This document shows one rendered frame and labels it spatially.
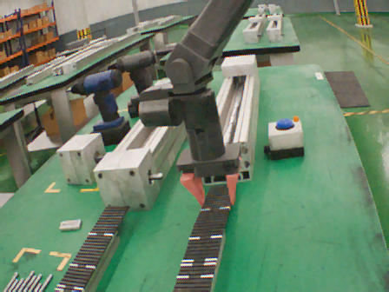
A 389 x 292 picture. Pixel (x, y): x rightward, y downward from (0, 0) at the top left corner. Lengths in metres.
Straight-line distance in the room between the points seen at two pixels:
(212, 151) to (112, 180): 0.22
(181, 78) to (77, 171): 0.46
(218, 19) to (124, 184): 0.37
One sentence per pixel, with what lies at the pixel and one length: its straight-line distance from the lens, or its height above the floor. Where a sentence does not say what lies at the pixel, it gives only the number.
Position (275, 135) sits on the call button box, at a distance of 0.89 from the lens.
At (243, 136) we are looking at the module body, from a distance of 0.83.
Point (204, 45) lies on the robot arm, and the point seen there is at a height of 1.08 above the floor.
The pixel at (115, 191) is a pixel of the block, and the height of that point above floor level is 0.83.
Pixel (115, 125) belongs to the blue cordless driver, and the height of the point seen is 0.84.
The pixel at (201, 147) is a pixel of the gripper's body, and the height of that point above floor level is 0.92.
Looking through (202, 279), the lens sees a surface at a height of 0.81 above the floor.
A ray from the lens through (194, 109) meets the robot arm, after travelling 0.65.
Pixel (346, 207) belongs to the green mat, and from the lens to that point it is 0.71.
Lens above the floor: 1.16
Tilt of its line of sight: 21 degrees down
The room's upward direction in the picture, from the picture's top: 12 degrees counter-clockwise
